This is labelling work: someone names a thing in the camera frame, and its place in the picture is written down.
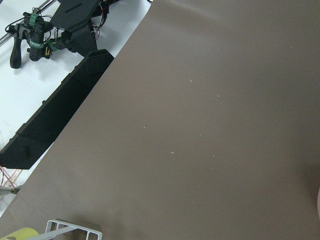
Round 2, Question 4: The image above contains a white wire cup rack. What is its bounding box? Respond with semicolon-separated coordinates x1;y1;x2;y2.
27;219;103;240

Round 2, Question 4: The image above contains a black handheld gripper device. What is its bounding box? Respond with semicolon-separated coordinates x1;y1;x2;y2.
5;0;115;69

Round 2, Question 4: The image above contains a yellow plastic cup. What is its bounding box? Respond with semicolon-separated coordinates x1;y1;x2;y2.
0;227;39;240

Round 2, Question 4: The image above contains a pink bowl of ice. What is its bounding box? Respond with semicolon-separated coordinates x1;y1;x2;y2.
317;188;320;218

